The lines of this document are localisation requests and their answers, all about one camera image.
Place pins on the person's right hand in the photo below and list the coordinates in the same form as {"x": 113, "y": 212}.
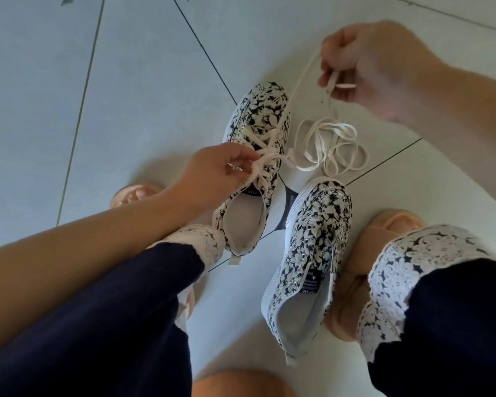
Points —
{"x": 380, "y": 66}

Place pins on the white shoelace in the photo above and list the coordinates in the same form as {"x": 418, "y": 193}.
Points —
{"x": 266, "y": 154}
{"x": 314, "y": 136}

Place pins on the person's left leg navy trousers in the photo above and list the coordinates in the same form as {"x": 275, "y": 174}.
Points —
{"x": 107, "y": 326}

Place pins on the person's right forearm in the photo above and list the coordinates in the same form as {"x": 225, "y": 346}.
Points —
{"x": 471, "y": 124}

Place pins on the person's left forearm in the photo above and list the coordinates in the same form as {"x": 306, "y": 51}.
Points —
{"x": 74, "y": 260}

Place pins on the pink slipper with green charm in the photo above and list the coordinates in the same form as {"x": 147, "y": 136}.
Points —
{"x": 363, "y": 248}

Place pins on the pink slipper with white charms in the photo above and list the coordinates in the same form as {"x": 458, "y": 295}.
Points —
{"x": 136, "y": 192}

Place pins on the person's left hand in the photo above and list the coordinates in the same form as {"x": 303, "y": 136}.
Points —
{"x": 215, "y": 173}

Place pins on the floral sneaker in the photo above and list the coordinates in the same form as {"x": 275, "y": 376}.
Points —
{"x": 264, "y": 107}
{"x": 322, "y": 219}

